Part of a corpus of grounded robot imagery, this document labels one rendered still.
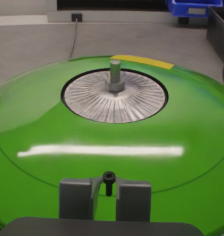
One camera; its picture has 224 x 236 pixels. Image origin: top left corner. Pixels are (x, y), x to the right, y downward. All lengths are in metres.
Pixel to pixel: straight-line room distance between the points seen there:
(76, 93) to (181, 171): 0.13
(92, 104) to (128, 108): 0.03
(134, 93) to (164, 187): 0.11
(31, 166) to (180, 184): 0.11
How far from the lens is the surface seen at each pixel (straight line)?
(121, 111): 0.28
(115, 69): 0.29
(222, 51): 0.85
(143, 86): 0.32
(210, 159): 0.26
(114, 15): 1.07
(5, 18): 1.18
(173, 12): 1.03
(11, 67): 0.80
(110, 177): 0.17
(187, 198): 0.23
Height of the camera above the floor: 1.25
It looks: 35 degrees down
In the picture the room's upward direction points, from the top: 1 degrees clockwise
